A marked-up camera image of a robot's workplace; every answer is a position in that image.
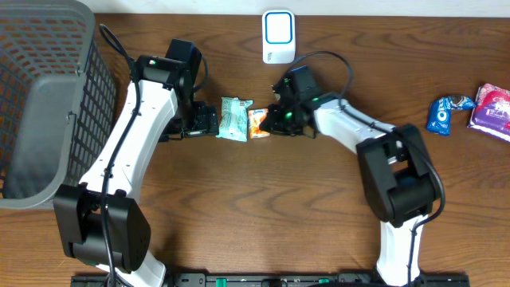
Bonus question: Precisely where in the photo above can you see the grey plastic mesh basket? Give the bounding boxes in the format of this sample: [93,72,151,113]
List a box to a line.
[1,1,116,210]

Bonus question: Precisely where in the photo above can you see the blue Oreo cookie pack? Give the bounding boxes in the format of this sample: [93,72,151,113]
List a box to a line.
[426,95,477,136]

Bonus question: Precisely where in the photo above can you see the orange tissue pack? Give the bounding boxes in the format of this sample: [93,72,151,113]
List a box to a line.
[248,108,269,139]

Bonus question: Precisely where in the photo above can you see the red purple Carefree pack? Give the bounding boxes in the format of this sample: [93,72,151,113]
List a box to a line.
[467,84,509,142]

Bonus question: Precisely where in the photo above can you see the mint green wipes pack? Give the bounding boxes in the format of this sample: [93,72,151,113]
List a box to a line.
[216,97,253,142]

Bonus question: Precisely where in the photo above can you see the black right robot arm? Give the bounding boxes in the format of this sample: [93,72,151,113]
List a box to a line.
[260,66,445,286]

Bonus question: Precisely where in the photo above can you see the white barcode scanner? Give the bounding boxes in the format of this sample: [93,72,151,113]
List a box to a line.
[261,10,296,65]

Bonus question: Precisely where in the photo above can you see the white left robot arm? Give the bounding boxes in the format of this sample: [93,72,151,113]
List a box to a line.
[53,39,218,286]

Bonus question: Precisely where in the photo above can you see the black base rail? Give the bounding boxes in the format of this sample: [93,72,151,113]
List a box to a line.
[70,272,471,287]

